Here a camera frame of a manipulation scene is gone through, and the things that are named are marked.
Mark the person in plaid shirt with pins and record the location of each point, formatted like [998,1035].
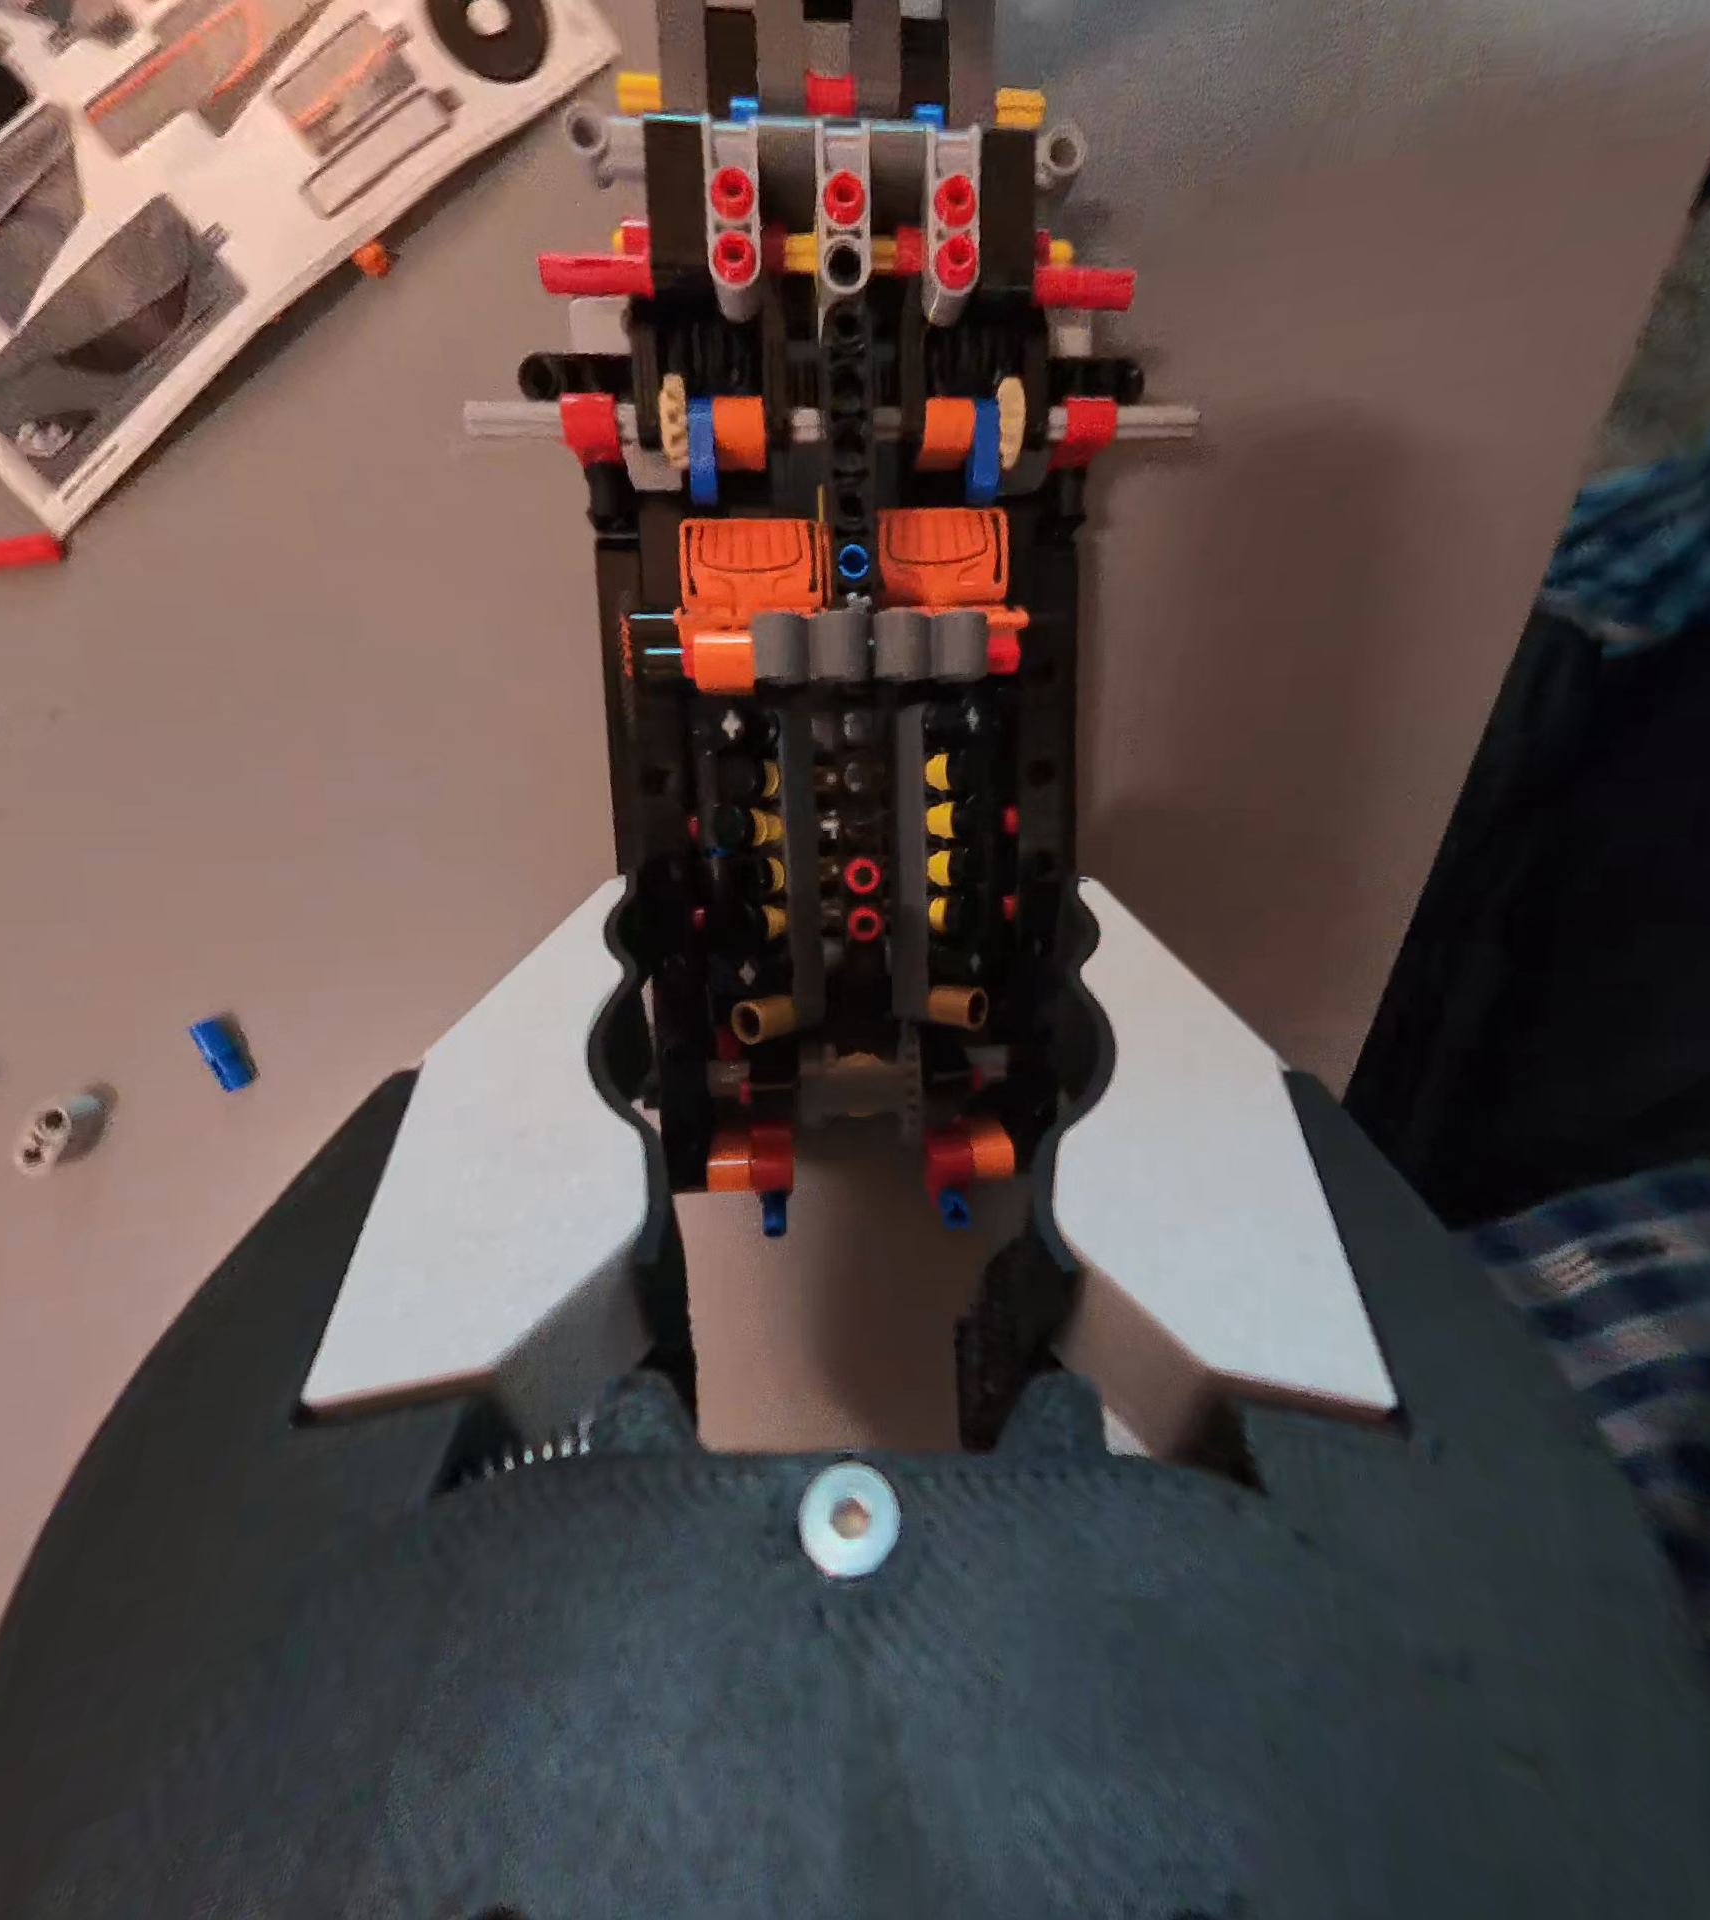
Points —
[1664,1351]

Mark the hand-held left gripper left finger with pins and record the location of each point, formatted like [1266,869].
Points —
[494,1200]

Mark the dark trousers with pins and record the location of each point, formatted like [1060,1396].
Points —
[1620,901]

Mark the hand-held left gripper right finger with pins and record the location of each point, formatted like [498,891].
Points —
[1215,1200]

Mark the blue lego pin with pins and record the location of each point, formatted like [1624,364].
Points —
[223,1050]

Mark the black orange lego car chassis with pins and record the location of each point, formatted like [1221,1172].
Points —
[840,675]

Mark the light grey lego connector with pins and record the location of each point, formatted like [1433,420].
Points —
[62,1128]

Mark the lego sticker sheet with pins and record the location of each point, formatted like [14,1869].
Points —
[195,225]

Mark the orange lego pin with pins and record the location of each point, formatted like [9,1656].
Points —
[373,258]

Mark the red lego pin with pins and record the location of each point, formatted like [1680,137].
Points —
[14,549]

